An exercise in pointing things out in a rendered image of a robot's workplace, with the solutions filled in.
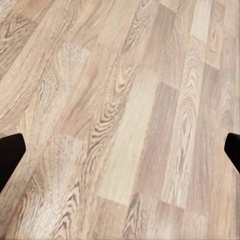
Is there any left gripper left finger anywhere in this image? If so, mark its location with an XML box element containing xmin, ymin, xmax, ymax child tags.
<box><xmin>0</xmin><ymin>133</ymin><xmax>26</xmax><ymax>193</ymax></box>

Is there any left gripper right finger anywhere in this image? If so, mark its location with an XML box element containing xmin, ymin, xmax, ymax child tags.
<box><xmin>224</xmin><ymin>133</ymin><xmax>240</xmax><ymax>173</ymax></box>

